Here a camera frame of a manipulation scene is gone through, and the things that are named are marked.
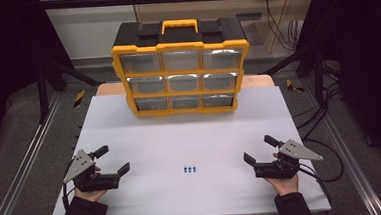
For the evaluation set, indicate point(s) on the grid of clear drawers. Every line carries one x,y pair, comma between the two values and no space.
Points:
140,63

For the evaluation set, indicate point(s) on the black metal stand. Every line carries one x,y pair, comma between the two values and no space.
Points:
42,93
318,79

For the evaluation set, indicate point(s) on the clear plastic organizer bin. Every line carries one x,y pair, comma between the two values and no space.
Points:
222,59

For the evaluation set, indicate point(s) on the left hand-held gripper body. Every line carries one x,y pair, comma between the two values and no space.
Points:
81,162

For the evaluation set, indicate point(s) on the person's left hand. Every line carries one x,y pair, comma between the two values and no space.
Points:
90,195

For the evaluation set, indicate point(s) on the yellow black organizer cabinet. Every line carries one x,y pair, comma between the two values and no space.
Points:
130,34

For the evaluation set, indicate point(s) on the black curtain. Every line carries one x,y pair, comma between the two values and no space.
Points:
365,43
4,48

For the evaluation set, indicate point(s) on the aluminium floor rail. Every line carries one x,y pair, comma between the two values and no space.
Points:
352,164
22,168

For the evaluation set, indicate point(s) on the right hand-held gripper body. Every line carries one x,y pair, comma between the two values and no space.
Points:
294,149

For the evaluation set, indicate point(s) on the yellow black hazard tape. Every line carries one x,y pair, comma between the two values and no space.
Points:
290,85
79,99

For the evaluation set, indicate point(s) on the person's right hand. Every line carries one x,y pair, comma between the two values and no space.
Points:
285,186

